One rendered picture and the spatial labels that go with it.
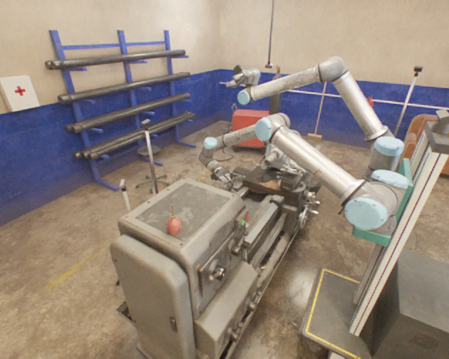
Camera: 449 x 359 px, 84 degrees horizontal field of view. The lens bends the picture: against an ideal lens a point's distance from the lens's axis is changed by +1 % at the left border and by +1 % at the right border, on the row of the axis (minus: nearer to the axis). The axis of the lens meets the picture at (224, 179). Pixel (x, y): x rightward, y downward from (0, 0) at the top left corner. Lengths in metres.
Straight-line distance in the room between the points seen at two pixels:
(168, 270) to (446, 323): 1.50
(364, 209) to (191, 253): 0.76
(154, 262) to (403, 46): 5.47
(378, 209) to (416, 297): 0.92
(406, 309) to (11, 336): 2.93
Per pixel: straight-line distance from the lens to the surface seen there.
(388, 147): 1.75
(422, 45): 5.89
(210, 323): 1.58
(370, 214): 1.18
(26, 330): 3.00
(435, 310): 1.98
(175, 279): 1.20
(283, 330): 2.53
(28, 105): 4.00
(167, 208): 1.44
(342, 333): 2.27
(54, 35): 4.14
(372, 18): 5.91
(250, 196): 2.59
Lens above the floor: 2.19
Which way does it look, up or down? 31 degrees down
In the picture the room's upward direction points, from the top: straight up
